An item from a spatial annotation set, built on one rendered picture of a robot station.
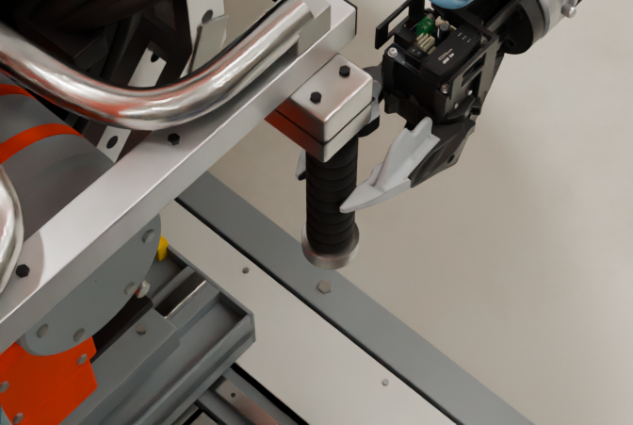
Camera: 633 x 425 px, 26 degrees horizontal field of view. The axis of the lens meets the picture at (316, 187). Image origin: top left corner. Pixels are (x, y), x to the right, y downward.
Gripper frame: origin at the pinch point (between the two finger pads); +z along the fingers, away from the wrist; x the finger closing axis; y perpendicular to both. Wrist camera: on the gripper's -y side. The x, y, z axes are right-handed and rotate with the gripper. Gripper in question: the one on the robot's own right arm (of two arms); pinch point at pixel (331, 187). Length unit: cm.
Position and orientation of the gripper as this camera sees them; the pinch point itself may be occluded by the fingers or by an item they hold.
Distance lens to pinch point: 97.9
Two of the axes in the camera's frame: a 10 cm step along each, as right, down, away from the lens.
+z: -6.6, 6.3, -4.0
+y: 0.0, -5.4, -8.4
